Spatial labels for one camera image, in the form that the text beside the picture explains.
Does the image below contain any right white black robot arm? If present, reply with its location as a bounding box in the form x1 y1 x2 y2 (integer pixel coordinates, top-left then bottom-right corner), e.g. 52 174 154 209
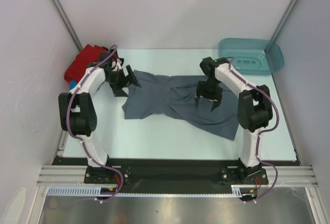
195 57 278 183

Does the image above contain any red folded t shirt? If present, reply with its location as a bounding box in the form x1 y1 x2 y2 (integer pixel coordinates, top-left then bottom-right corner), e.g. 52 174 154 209
64 44 108 86

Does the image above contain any grey blue polo shirt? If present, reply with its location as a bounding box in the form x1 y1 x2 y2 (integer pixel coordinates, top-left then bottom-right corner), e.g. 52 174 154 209
122 70 239 140

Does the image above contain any grey cable duct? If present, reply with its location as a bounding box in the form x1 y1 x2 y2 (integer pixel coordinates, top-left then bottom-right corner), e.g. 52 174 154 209
48 186 117 197
231 185 258 198

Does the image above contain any black folded t shirt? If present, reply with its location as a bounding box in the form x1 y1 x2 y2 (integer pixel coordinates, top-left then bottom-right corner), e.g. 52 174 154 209
112 52 124 66

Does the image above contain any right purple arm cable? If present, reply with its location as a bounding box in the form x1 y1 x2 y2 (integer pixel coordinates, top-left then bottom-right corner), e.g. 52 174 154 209
224 56 281 204

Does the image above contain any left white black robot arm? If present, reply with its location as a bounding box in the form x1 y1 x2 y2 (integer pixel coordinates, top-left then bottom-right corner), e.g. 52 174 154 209
58 45 141 183

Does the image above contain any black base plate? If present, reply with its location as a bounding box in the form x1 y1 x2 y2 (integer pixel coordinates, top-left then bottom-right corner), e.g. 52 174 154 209
84 166 131 184
220 165 269 185

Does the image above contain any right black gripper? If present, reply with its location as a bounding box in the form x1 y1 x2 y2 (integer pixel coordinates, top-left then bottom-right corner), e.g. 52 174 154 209
195 77 224 110

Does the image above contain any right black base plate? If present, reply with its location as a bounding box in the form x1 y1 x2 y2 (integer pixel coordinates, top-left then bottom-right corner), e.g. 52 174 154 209
220 165 269 185

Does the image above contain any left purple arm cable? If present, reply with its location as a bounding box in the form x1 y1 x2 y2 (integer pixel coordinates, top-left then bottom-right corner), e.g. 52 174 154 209
48 44 124 211

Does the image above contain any aluminium front frame rail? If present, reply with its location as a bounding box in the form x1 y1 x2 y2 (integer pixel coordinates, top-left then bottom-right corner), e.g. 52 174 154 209
37 166 318 187

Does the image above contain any aluminium corner post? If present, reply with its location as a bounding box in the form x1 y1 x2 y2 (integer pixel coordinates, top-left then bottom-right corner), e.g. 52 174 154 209
50 0 83 51
270 0 300 42

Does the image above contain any blue folded t shirt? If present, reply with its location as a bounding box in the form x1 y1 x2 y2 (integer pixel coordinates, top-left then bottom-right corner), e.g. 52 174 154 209
69 79 77 91

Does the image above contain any right grey cable duct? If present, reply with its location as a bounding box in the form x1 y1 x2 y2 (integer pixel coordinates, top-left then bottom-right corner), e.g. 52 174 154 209
231 185 258 198

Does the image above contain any right aluminium corner post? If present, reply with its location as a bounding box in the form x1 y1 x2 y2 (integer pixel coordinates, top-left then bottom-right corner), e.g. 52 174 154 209
270 0 300 42

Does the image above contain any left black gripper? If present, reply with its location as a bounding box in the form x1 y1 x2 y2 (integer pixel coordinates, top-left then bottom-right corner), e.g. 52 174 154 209
105 66 141 98

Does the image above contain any left grey cable duct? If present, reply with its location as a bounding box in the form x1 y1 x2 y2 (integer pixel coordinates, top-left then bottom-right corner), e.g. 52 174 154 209
48 186 117 197

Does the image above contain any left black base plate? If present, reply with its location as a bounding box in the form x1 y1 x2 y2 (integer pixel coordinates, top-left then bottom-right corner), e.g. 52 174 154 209
84 166 131 184

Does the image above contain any teal transparent plastic bin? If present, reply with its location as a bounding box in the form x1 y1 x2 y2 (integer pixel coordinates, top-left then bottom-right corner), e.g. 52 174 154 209
218 38 284 75

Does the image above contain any left aluminium corner post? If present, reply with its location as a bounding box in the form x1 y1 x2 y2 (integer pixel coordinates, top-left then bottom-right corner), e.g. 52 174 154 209
50 0 83 51

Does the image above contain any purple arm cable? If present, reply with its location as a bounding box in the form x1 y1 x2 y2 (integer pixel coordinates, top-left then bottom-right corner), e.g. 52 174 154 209
224 56 281 204
48 44 124 211

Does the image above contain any left aluminium side rail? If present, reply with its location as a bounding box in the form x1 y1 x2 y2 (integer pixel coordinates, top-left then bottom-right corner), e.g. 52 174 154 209
55 89 80 156

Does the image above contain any right aluminium side rail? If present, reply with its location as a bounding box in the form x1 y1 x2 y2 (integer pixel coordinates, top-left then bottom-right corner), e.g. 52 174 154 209
272 75 302 165

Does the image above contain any aluminium side rail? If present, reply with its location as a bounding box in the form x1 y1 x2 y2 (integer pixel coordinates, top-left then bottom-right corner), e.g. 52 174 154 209
272 75 302 165
55 89 80 156

